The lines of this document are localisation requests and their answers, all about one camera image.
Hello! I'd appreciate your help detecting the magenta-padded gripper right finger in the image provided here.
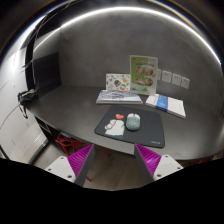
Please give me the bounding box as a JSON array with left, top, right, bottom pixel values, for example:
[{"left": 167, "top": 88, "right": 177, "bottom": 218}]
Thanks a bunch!
[{"left": 133, "top": 143, "right": 184, "bottom": 185}]

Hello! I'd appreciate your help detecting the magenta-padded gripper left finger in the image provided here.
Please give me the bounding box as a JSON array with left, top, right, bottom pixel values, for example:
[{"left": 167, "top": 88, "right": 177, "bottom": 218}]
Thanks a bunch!
[{"left": 44, "top": 143, "right": 95, "bottom": 187}]

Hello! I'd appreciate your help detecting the white and green computer mouse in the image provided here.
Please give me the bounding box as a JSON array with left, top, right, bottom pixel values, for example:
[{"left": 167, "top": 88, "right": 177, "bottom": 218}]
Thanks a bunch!
[{"left": 125, "top": 112, "right": 142, "bottom": 132}]

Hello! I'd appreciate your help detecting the black printed mouse pad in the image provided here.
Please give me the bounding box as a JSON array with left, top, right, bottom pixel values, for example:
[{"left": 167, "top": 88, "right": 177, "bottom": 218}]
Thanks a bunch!
[{"left": 94, "top": 105, "right": 166, "bottom": 149}]

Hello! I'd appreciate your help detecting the white book with blue band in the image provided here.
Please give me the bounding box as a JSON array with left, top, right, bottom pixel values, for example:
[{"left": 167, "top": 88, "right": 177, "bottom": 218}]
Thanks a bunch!
[{"left": 144, "top": 93, "right": 187, "bottom": 120}]

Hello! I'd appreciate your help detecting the grey striped book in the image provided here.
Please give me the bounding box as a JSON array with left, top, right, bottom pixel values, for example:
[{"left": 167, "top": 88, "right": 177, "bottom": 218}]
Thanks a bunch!
[{"left": 95, "top": 89, "right": 144, "bottom": 106}]

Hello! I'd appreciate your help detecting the green menu sign stand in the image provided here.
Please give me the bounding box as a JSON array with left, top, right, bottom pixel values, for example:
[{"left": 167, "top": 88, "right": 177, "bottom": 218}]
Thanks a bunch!
[{"left": 129, "top": 54, "right": 159, "bottom": 96}]

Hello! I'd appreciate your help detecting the white card with colourful stickers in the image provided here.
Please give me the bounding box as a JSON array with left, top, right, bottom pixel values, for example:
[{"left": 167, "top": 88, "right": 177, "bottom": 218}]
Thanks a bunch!
[{"left": 105, "top": 73, "right": 132, "bottom": 92}]

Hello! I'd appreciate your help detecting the red metal table frame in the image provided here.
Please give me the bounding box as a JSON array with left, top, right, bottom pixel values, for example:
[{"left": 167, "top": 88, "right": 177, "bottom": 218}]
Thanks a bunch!
[{"left": 54, "top": 132, "right": 111, "bottom": 158}]

